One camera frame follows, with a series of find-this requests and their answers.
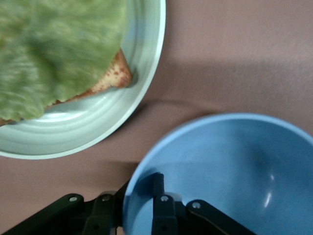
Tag light green plate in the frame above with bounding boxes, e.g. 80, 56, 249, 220
0, 0, 167, 161

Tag green lettuce leaf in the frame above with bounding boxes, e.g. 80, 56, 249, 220
0, 0, 127, 122

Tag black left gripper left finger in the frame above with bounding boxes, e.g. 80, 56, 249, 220
0, 180, 128, 235

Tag bread slice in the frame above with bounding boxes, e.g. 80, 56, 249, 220
0, 47, 134, 127

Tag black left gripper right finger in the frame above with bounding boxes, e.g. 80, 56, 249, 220
151, 172, 258, 235

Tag blue bowl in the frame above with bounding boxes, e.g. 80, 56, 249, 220
122, 113, 313, 235

